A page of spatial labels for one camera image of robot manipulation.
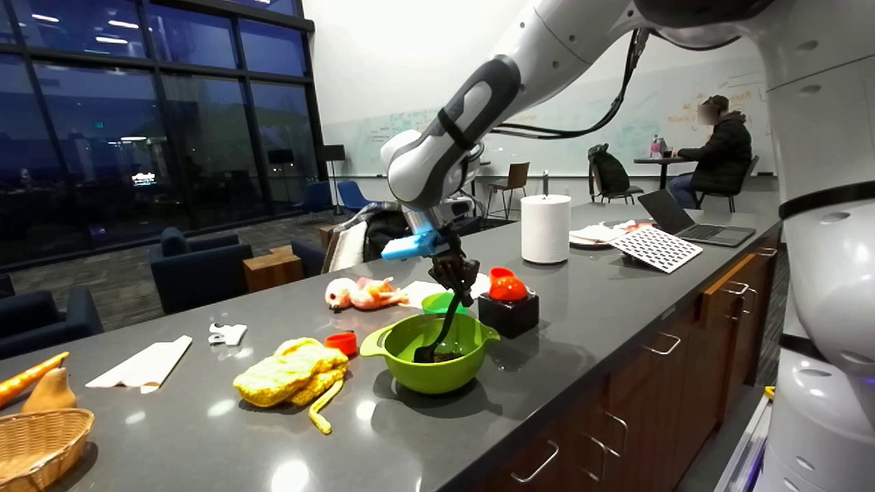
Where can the white paper towel roll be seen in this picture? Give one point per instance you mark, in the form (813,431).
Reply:
(545,229)

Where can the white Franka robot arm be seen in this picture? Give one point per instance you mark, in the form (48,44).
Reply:
(822,137)

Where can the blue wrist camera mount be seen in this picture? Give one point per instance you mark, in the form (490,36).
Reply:
(409,245)

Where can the black backpack with jacket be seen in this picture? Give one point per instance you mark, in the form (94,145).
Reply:
(372,240)

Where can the yellow cloth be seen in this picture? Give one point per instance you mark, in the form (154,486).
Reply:
(289,374)

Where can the brown counter cabinet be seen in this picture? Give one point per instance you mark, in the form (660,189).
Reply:
(657,393)

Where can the seated person in black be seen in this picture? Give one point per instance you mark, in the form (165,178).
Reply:
(727,155)

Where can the dark blue armchair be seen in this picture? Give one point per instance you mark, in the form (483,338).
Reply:
(202,275)
(308,259)

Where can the dark study table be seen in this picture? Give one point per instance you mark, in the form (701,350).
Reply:
(665,163)

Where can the light green mixing bowl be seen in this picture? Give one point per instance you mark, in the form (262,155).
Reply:
(429,379)

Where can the tan cone bread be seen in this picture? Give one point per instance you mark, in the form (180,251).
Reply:
(50,394)

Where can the brown chair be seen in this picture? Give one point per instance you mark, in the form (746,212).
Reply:
(515,178)

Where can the pink bottle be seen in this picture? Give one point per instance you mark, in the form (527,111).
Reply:
(654,145)

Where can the grey laptop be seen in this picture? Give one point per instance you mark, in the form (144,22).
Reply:
(694,229)

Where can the blue chair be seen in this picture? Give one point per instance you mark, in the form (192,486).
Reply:
(355,196)

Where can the large glass window wall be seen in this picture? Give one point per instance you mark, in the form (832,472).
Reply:
(139,118)

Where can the white plate with papers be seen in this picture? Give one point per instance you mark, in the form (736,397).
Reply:
(591,237)

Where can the white keyboard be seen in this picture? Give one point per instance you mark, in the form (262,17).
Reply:
(657,251)

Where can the folded white paper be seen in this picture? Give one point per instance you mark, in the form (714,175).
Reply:
(141,365)

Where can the wooden side box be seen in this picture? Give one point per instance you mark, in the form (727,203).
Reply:
(273,270)

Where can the small dark green bowl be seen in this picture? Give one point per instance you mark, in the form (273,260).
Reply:
(437,305)

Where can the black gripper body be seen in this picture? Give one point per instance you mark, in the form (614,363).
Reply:
(452,260)

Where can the black square box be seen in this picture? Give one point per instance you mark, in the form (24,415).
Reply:
(509,319)

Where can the black backpack on chair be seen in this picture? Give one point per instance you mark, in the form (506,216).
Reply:
(608,174)

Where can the large white napkin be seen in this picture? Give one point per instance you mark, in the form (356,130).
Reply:
(416,292)

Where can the small red cup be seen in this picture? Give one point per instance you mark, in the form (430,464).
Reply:
(342,342)

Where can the wicker basket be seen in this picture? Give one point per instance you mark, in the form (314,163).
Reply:
(43,446)

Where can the orange bread stick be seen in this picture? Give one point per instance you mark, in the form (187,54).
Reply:
(28,375)

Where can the black ladle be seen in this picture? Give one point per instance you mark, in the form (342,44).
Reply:
(444,328)

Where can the dark blue sofa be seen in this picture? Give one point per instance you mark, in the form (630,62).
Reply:
(28,319)

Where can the orange white plush toy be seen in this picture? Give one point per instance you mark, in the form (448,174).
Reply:
(364,293)

